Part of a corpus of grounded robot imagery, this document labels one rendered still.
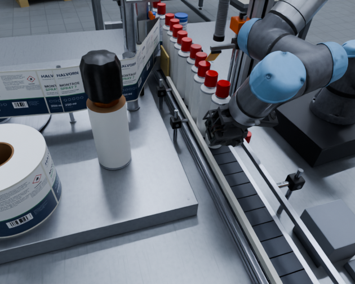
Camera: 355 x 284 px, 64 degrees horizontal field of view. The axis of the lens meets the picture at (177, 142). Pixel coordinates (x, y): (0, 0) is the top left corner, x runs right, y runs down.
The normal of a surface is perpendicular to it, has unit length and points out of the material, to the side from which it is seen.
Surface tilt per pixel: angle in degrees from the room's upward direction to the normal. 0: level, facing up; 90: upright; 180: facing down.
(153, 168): 0
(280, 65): 30
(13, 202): 90
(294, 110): 2
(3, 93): 90
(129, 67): 90
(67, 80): 90
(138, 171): 0
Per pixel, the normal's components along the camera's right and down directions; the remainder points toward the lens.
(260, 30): -0.61, -0.33
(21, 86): 0.19, 0.68
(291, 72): 0.18, -0.30
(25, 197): 0.74, 0.48
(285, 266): 0.04, -0.73
